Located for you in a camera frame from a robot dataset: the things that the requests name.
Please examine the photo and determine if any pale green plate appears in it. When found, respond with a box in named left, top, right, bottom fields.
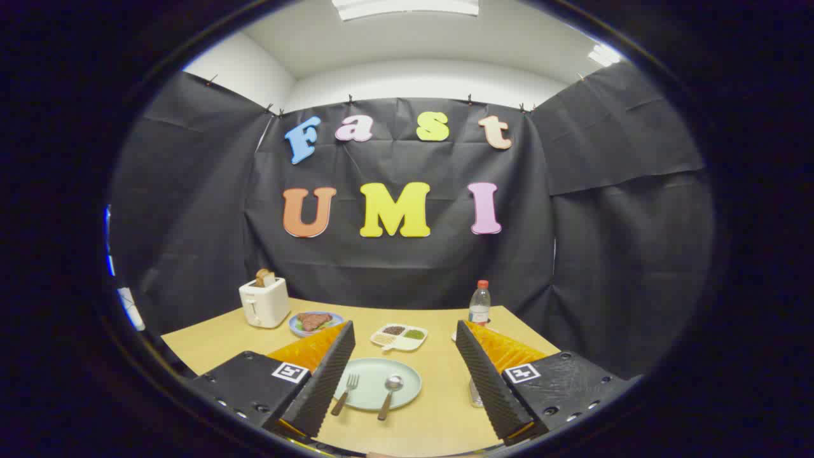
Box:
left=333, top=357, right=422, bottom=412

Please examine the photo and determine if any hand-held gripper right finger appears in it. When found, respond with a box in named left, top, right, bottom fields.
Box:
left=455, top=319, right=643, bottom=446

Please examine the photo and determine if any white divided tray with beans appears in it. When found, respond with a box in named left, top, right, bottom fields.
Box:
left=370, top=323, right=428, bottom=352

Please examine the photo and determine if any black backdrop cloth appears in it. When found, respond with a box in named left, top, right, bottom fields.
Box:
left=108, top=60, right=716, bottom=382

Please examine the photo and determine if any small ceiling light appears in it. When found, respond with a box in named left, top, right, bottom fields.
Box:
left=588, top=43, right=621, bottom=67

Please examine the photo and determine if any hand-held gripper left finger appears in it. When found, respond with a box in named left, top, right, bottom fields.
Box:
left=188, top=320, right=357, bottom=441

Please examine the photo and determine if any blue plate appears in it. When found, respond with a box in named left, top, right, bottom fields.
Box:
left=289, top=311, right=345, bottom=338

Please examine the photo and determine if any metal spoon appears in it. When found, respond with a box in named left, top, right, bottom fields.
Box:
left=378, top=375, right=404, bottom=422

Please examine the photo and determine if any long ceiling light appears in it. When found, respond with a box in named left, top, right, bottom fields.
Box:
left=332, top=0, right=479, bottom=21

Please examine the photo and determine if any white toaster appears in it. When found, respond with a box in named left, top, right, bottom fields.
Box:
left=238, top=277, right=291, bottom=329

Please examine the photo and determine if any fork with wooden handle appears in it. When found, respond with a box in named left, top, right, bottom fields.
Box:
left=331, top=373, right=360, bottom=417

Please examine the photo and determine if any clear plastic water bottle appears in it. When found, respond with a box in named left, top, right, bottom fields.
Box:
left=468, top=280, right=492, bottom=326

